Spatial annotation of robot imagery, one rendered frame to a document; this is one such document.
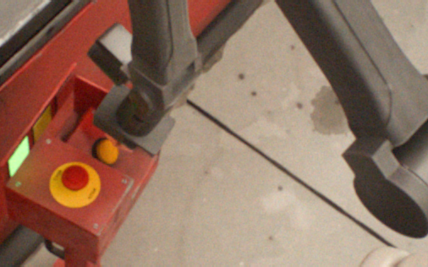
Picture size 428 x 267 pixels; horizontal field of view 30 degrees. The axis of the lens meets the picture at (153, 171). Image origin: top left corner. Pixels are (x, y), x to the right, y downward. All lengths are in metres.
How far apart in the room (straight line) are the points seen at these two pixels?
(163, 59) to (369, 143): 0.30
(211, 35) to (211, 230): 0.56
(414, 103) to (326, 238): 1.41
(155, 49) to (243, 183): 1.22
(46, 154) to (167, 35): 0.38
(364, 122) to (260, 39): 1.66
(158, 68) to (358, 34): 0.32
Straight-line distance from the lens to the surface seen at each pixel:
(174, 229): 1.99
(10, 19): 1.20
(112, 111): 1.11
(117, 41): 1.01
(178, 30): 0.87
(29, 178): 1.17
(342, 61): 0.65
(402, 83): 0.67
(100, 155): 1.24
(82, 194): 1.15
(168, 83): 0.92
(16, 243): 1.92
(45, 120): 1.17
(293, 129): 2.18
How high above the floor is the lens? 1.82
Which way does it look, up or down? 63 degrees down
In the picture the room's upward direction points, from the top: 11 degrees clockwise
